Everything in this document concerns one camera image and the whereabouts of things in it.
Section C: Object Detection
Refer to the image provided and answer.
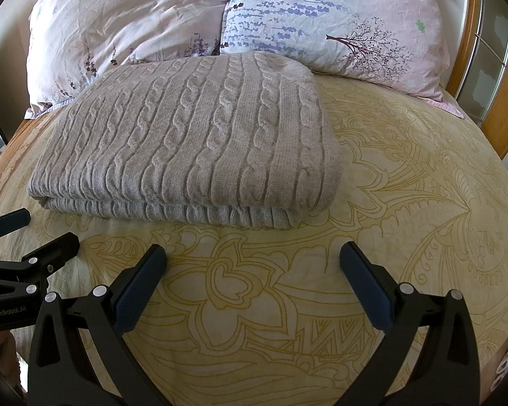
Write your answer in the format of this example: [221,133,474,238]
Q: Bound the beige cable-knit blanket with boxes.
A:
[27,51,344,228]

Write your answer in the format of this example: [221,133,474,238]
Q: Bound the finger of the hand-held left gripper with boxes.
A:
[0,208,31,240]
[0,232,81,301]

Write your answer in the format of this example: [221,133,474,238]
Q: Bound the yellow patterned bedsheet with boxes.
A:
[0,80,508,406]

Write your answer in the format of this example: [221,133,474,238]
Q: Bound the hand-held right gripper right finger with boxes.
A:
[339,241,482,406]

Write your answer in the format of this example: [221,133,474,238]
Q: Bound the tree print pillow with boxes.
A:
[218,0,465,120]

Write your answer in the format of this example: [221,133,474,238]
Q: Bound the pink floral pillow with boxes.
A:
[24,0,232,120]

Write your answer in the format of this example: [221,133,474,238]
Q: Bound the person's left forearm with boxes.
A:
[0,331,26,395]

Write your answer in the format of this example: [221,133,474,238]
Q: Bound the wooden headboard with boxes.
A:
[444,0,508,162]

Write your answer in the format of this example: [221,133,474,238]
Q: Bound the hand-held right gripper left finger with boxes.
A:
[26,244,168,406]

